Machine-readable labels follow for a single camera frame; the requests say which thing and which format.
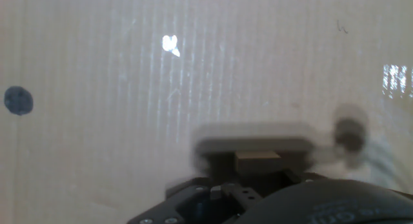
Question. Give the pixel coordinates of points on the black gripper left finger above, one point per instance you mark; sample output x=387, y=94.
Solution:
x=221, y=167

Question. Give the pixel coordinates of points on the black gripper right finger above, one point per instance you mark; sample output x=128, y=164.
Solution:
x=292, y=167

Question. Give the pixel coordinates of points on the small wooden block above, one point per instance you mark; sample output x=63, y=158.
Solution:
x=258, y=162

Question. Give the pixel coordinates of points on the brown cardboard sheet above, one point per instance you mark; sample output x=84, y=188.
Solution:
x=113, y=137

